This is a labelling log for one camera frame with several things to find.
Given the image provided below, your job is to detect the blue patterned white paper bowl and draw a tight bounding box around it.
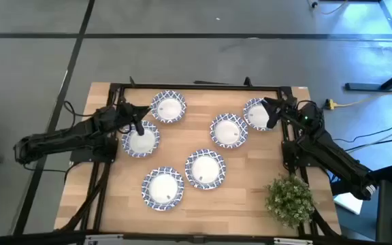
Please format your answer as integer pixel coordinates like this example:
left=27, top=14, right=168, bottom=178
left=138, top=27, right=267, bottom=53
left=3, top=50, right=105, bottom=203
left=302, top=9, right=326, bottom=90
left=210, top=113, right=248, bottom=149
left=184, top=148, right=227, bottom=191
left=242, top=97, right=275, bottom=132
left=141, top=166, right=185, bottom=212
left=150, top=89, right=187, bottom=124
left=121, top=119, right=161, bottom=159

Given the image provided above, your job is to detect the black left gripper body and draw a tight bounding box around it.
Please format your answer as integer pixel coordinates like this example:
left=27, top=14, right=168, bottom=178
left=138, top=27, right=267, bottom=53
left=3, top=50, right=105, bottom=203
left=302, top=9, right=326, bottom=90
left=114, top=100, right=137, bottom=125

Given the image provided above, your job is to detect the white paper sheet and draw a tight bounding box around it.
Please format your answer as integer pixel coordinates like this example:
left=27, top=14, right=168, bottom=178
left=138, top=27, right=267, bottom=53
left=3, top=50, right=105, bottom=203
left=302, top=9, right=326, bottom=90
left=333, top=192, right=364, bottom=216

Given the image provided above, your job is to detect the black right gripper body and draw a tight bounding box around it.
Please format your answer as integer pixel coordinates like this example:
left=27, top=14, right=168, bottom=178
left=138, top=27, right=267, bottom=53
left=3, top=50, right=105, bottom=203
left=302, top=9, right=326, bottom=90
left=274, top=95, right=299, bottom=118

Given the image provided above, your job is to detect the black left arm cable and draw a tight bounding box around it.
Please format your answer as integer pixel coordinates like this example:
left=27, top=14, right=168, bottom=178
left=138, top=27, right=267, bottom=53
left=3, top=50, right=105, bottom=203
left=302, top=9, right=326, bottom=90
left=63, top=100, right=97, bottom=129

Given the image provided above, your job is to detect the small green artificial plant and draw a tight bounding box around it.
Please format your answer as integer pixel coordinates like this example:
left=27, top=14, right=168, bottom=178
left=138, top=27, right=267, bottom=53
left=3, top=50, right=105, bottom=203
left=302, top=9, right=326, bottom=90
left=265, top=173, right=316, bottom=229

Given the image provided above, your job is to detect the thin yellow floor cable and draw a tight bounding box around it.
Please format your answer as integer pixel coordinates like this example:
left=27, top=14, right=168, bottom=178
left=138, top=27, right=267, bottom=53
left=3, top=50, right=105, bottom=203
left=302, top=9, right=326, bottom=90
left=313, top=0, right=350, bottom=15

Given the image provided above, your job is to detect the grey floor cable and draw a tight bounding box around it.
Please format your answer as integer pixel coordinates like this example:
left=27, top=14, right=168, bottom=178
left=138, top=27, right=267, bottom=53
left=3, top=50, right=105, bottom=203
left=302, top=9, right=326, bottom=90
left=345, top=119, right=392, bottom=152

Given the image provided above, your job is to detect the silver metal bracket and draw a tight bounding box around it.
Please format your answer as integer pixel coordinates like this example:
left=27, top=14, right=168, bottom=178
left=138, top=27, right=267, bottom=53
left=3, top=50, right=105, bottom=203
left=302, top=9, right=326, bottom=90
left=273, top=237, right=314, bottom=245
left=84, top=234, right=125, bottom=245

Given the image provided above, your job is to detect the black metal bar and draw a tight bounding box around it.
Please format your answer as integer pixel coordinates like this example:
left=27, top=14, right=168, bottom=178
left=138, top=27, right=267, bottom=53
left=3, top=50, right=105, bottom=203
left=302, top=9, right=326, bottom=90
left=369, top=165, right=392, bottom=184

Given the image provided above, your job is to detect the yellow extension cable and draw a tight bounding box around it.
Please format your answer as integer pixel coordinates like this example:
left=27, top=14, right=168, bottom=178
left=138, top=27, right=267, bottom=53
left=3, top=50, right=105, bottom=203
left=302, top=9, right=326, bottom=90
left=335, top=88, right=392, bottom=108

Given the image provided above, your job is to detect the black desk leg foot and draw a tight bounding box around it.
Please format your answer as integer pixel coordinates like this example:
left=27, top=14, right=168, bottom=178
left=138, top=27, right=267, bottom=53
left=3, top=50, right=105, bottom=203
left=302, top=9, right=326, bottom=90
left=344, top=63, right=392, bottom=93

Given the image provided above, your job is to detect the black floor cable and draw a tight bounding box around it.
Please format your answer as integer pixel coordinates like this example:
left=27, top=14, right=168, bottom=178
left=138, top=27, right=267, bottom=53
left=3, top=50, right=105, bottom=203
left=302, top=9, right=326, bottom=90
left=331, top=124, right=392, bottom=144

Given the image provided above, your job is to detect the black frame crossbar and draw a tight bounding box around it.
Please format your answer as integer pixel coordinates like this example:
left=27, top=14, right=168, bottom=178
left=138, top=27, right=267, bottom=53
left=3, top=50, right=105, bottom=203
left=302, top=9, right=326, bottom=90
left=0, top=230, right=392, bottom=245

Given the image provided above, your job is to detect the black aluminium table frame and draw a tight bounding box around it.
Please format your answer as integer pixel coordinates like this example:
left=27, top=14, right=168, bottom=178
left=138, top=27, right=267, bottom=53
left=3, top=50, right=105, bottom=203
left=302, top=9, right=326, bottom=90
left=59, top=76, right=342, bottom=238

